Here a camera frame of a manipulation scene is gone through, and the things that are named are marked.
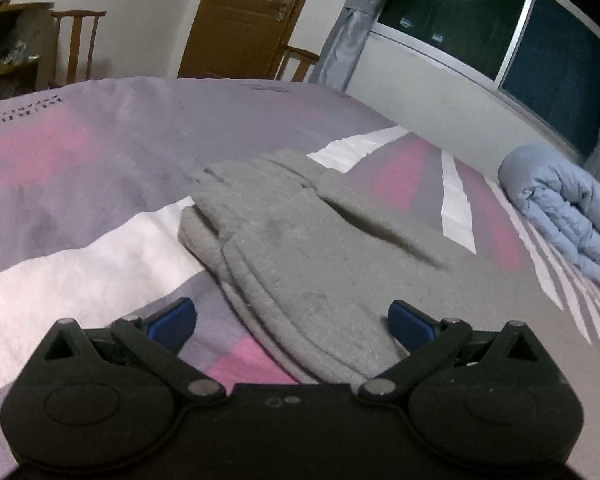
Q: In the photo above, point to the wooden door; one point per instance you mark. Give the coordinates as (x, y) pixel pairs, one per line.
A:
(245, 17)

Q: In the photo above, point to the grey pants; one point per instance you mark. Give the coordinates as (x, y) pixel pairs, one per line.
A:
(325, 270)

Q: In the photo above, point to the wooden chair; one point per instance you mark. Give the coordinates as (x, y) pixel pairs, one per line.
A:
(77, 40)
(295, 62)

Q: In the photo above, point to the folded light blue quilt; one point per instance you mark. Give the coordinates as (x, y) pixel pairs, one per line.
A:
(565, 210)

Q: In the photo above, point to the window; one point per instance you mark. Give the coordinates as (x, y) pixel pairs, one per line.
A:
(495, 35)

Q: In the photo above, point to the wooden shelf cabinet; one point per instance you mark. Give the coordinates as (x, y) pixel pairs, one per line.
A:
(10, 45)

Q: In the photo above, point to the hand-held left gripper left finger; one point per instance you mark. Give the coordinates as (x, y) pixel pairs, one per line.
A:
(172, 317)

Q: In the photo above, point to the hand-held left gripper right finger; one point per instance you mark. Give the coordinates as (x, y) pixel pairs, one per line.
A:
(409, 321)

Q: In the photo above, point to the grey curtain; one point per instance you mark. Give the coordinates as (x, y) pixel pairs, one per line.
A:
(352, 25)

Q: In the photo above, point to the pink and grey bed sheet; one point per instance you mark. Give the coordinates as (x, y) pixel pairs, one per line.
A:
(105, 185)

